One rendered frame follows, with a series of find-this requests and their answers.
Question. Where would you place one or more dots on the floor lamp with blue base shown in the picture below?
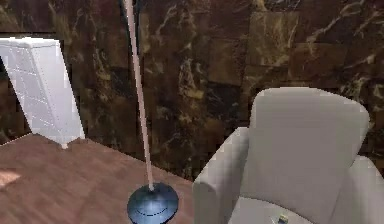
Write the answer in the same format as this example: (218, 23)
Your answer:
(152, 205)

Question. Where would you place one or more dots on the grey armchair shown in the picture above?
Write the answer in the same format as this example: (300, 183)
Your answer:
(300, 140)

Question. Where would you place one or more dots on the small yellow and grey object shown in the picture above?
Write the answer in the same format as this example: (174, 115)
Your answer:
(283, 219)

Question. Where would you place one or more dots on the white cabinet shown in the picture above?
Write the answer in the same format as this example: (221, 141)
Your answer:
(43, 93)

